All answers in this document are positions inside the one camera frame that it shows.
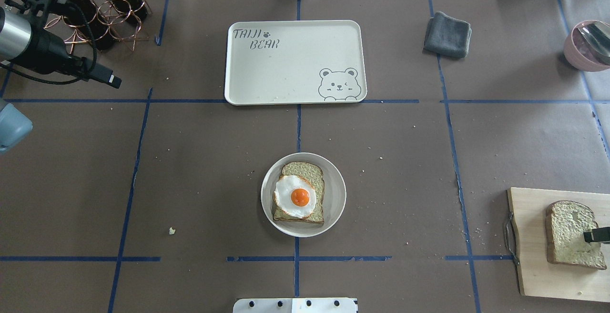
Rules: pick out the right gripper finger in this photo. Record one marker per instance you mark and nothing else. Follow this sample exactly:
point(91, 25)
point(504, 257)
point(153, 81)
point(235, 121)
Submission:
point(597, 235)

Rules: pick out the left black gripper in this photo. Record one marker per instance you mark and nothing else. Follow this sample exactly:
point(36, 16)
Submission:
point(46, 51)

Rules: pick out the bread slice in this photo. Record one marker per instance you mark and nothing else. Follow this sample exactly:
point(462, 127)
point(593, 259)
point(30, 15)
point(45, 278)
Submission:
point(312, 174)
point(565, 225)

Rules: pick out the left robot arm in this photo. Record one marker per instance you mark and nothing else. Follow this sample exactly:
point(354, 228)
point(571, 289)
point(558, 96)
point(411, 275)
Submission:
point(54, 78)

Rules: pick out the cream bear tray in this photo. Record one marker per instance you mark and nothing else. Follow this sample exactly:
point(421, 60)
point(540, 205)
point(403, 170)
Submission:
point(294, 62)

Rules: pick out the dark green wine bottle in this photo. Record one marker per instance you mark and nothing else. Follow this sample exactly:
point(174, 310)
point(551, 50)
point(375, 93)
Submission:
point(83, 15)

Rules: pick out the wooden cutting board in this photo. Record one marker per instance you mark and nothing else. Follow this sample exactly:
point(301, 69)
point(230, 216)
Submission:
point(538, 277)

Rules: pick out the pink bowl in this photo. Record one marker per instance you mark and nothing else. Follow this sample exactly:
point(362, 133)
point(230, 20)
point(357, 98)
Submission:
point(577, 51)

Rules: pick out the metal scoop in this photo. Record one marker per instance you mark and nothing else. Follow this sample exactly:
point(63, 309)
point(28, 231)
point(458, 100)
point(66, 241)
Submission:
point(597, 40)

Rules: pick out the fried egg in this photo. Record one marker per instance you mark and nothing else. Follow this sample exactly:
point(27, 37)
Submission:
point(295, 196)

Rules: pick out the bread slice on plate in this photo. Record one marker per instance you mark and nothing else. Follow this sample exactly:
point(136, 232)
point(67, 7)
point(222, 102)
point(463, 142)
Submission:
point(312, 174)

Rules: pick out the grey folded cloth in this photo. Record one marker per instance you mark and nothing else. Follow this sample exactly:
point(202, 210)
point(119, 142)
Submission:
point(447, 36)

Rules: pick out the white round plate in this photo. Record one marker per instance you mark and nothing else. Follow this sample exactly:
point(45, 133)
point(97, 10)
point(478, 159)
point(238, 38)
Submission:
point(333, 202)

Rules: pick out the copper wire bottle rack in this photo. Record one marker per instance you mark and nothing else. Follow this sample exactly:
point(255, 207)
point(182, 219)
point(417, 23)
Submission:
point(119, 28)

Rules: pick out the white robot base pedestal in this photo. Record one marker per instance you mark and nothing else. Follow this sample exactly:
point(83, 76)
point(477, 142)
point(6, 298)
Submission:
point(296, 305)

